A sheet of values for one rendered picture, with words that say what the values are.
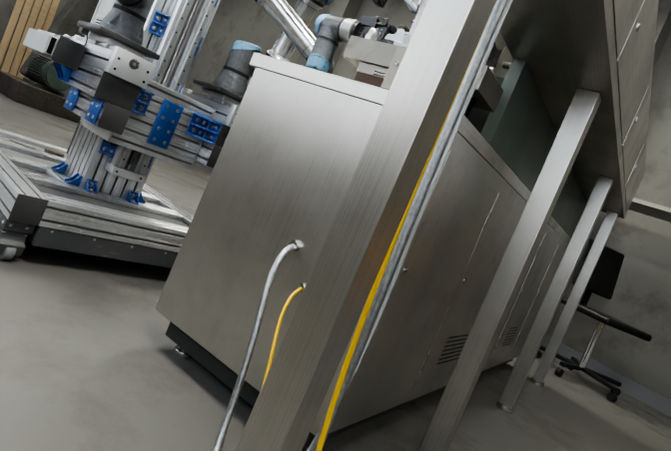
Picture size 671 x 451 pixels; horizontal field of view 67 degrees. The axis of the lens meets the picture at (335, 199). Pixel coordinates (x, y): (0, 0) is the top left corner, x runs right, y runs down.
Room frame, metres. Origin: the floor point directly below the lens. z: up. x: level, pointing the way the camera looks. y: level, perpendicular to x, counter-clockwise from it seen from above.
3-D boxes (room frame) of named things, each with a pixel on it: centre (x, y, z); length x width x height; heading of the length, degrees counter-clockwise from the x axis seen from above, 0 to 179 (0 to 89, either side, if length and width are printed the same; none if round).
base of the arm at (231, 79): (2.18, 0.61, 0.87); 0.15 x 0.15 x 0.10
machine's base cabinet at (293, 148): (2.36, -0.58, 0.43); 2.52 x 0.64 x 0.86; 148
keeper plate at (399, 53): (1.26, -0.04, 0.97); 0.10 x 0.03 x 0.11; 58
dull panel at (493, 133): (2.31, -0.90, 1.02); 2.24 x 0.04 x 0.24; 148
